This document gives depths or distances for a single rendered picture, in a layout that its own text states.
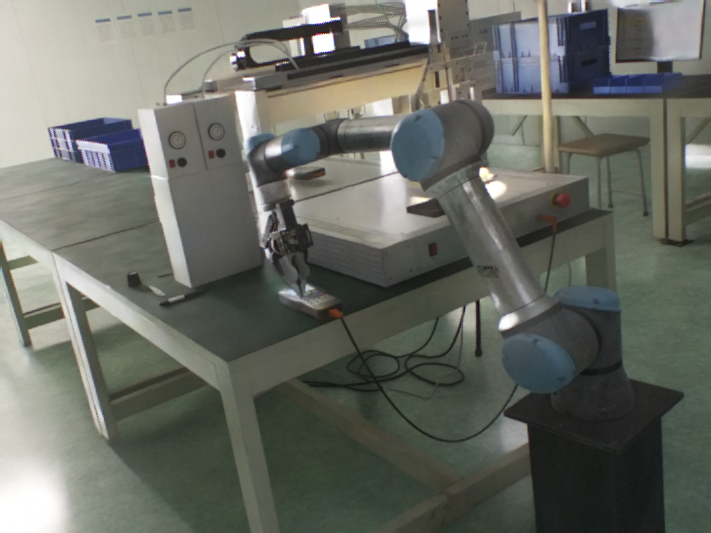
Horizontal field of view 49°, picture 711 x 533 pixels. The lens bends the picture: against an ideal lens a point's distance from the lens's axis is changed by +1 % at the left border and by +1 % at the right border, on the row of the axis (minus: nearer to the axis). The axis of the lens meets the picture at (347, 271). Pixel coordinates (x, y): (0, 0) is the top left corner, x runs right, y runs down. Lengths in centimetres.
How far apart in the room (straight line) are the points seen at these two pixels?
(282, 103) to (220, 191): 28
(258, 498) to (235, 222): 76
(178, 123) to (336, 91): 45
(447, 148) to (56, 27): 798
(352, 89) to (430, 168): 92
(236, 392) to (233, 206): 66
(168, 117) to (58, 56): 713
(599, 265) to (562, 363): 100
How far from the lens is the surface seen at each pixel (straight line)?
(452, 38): 229
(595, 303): 144
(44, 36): 910
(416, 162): 135
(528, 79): 506
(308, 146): 164
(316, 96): 215
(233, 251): 212
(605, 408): 151
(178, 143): 202
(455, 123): 137
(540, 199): 211
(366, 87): 224
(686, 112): 421
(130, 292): 218
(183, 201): 205
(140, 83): 936
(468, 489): 215
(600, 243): 226
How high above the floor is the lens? 136
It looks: 18 degrees down
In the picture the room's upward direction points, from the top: 9 degrees counter-clockwise
